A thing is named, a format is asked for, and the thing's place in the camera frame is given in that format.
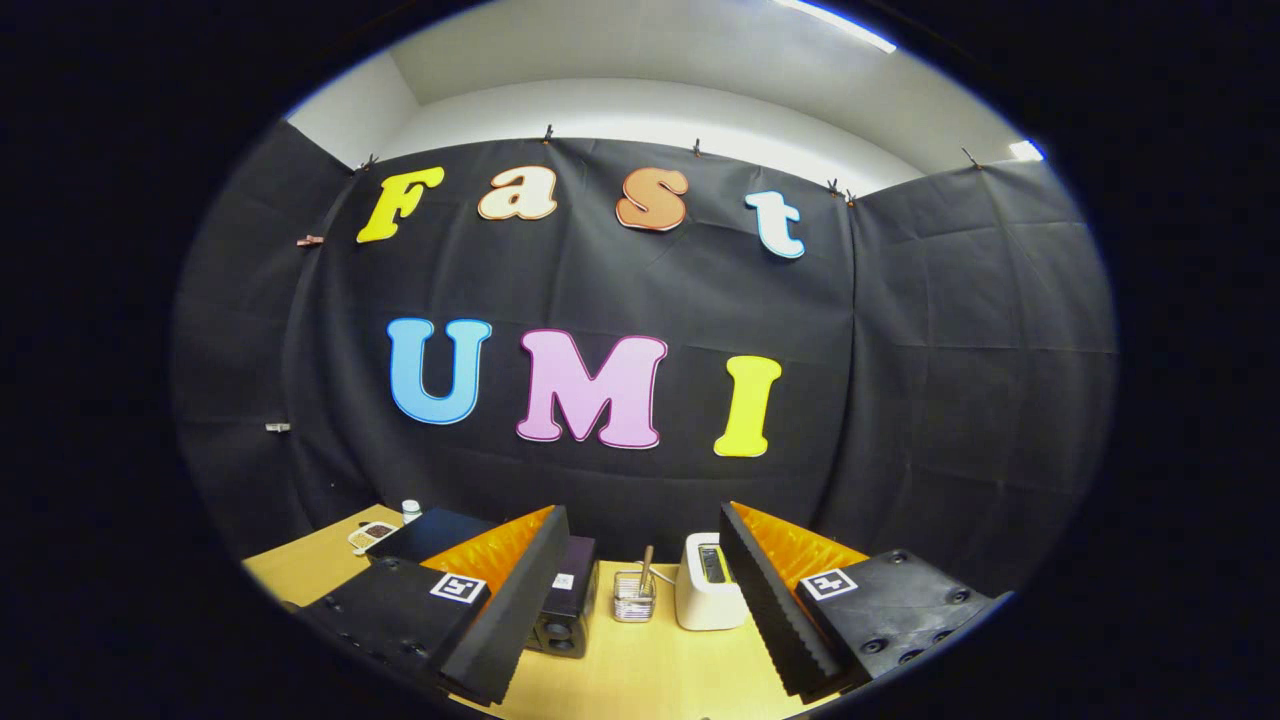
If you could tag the row of black clips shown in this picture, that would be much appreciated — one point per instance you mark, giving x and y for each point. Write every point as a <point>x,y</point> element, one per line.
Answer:
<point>548,133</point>

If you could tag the black toaster oven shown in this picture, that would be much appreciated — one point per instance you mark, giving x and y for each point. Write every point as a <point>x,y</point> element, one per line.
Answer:
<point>570,600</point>

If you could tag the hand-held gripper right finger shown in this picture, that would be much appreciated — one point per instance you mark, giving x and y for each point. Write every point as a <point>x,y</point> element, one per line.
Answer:
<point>765,600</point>

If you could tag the white dish of beans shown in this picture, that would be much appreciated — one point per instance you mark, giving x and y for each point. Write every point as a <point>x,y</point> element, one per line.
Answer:
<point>372,534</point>

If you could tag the long ceiling light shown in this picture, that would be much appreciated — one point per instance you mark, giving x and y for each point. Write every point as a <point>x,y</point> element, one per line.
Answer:
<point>835,22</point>

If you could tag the wooden stick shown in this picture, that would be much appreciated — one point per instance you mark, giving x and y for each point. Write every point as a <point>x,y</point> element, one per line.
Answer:
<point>647,560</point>

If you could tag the small white bottle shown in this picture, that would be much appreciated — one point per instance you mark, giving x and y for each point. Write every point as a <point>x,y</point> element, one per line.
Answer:
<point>411,511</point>

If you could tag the white pop-up toaster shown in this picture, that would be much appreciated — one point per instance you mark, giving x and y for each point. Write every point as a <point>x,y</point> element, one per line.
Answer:
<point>705,600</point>

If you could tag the small ceiling light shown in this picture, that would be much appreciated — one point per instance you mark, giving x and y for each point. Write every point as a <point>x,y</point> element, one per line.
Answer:
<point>1027,150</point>

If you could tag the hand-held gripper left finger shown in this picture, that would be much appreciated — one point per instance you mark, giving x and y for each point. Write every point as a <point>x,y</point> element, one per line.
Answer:
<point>520,600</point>

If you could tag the black backdrop cloth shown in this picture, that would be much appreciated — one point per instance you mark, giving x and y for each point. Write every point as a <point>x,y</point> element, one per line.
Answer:
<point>900,350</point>

